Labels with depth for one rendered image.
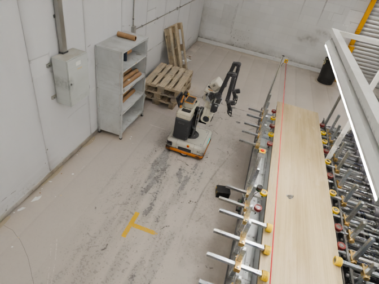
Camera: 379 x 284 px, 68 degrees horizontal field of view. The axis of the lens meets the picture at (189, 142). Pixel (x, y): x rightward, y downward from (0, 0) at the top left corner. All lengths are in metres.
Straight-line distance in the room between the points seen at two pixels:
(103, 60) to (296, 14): 6.95
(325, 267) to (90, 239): 2.50
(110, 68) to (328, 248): 3.56
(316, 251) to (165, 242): 1.70
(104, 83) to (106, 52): 0.51
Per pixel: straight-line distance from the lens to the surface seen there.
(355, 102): 2.03
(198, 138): 4.77
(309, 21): 10.05
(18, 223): 4.00
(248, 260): 3.01
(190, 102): 4.46
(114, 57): 4.31
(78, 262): 3.55
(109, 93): 4.62
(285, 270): 2.75
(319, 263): 2.96
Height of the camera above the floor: 3.06
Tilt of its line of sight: 37 degrees down
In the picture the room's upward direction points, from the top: 12 degrees clockwise
